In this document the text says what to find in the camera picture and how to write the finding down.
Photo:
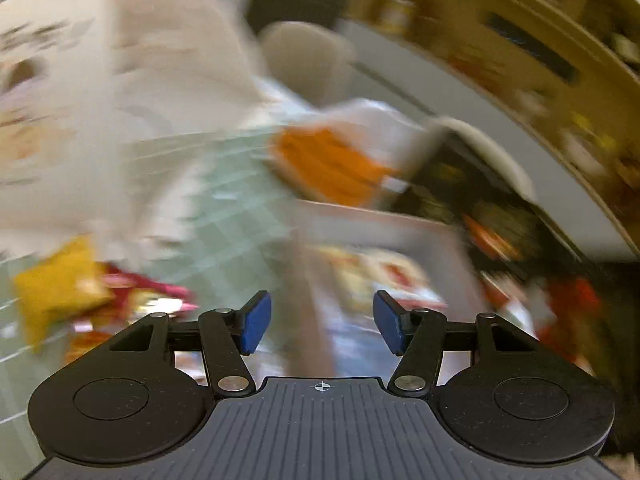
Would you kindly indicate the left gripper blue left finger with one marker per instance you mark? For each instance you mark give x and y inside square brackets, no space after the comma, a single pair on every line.
[227,335]

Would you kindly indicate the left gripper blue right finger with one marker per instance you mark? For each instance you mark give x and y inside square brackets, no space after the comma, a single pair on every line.
[417,337]

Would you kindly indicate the red chicken snack packet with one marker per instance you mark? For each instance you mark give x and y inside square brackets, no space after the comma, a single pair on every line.
[133,296]

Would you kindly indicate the yellow snack packet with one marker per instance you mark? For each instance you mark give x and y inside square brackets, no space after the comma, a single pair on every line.
[60,287]

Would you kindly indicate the green checked tablecloth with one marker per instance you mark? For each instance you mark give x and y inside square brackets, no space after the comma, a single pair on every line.
[240,244]

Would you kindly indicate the pink cardboard box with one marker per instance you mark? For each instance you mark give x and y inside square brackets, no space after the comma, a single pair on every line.
[340,257]

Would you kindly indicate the red plush toy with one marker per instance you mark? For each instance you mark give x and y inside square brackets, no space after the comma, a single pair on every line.
[574,307]

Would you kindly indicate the black gold patterned box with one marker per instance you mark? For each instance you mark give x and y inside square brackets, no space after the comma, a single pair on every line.
[455,184]

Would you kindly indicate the orange package in plastic bag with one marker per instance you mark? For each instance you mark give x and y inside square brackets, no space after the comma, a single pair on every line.
[348,154]

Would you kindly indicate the beige chair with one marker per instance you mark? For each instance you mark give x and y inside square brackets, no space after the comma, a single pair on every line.
[312,61]

